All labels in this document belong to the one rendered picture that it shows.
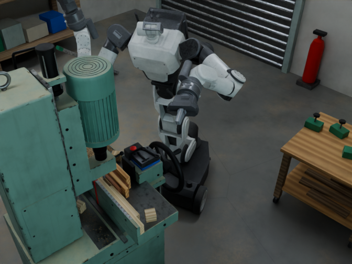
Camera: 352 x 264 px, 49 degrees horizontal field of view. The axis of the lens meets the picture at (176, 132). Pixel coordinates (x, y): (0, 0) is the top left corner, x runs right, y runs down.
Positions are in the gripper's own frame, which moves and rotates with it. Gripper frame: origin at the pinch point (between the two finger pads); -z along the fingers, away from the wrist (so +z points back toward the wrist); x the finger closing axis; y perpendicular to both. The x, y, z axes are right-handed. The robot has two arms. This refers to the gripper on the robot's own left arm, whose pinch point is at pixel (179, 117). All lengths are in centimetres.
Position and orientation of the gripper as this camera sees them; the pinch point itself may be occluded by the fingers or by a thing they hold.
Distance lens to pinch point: 142.8
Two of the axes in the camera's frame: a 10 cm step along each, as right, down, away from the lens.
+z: 2.7, -7.4, 6.1
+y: -2.3, -6.7, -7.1
